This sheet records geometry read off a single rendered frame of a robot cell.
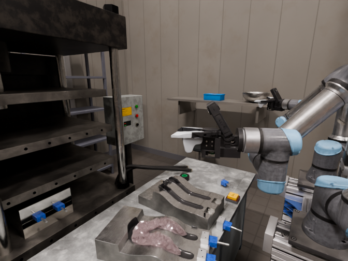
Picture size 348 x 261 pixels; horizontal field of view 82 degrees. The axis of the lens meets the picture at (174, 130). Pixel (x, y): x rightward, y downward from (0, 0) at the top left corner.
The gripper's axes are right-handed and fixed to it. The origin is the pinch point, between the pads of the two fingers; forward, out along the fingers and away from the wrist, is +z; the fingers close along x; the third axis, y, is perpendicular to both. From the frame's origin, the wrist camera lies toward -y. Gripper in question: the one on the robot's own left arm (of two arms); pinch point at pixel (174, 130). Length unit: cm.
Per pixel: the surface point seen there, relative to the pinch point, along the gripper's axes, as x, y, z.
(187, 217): 47, 55, -2
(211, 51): 282, -98, -18
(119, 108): 74, -5, 50
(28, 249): 21, 65, 75
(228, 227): 44, 57, -24
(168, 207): 52, 53, 10
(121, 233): 23, 52, 27
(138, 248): 19, 56, 18
